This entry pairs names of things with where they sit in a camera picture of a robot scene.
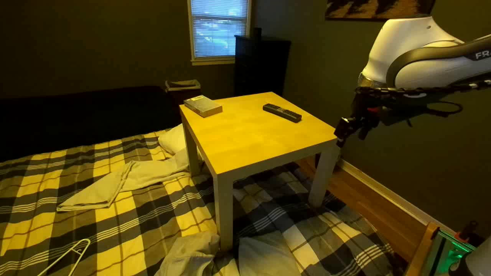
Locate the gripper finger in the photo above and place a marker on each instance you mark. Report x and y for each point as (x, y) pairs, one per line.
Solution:
(363, 133)
(345, 128)

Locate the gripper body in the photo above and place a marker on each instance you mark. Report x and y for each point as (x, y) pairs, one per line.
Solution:
(366, 107)

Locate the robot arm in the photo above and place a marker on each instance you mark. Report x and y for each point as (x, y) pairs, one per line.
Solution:
(406, 46)

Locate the tan hardcover book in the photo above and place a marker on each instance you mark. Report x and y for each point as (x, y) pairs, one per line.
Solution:
(202, 105)

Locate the black remote control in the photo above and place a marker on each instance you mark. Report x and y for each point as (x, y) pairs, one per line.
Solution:
(282, 112)

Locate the black dresser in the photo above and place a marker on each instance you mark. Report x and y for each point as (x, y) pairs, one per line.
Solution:
(261, 65)

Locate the dark object on dresser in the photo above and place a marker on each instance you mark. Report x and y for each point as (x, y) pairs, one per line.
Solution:
(256, 33)

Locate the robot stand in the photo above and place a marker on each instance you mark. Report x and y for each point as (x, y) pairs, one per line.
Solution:
(425, 253)

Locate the red black clamp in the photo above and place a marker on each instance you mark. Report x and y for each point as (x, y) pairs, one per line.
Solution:
(468, 232)

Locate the white pillow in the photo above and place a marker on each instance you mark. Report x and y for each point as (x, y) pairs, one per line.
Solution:
(266, 257)
(174, 140)

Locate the window with white blinds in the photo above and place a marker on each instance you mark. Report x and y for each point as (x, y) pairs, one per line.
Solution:
(219, 28)

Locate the dark bin with liner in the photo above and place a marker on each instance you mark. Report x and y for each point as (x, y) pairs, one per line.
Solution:
(183, 87)

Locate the crumpled white cloth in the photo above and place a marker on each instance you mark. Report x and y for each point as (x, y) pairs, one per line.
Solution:
(190, 255)

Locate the beige folded sheet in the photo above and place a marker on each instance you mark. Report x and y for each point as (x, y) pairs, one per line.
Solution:
(115, 182)

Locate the plaid yellow grey blanket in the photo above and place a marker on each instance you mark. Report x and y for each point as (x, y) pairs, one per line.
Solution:
(126, 226)

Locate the dark couch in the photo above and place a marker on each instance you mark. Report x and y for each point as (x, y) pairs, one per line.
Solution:
(76, 119)

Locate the white clothes hanger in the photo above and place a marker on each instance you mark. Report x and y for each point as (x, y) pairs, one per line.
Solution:
(73, 251)

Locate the framed wall picture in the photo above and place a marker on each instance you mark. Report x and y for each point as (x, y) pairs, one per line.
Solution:
(378, 8)

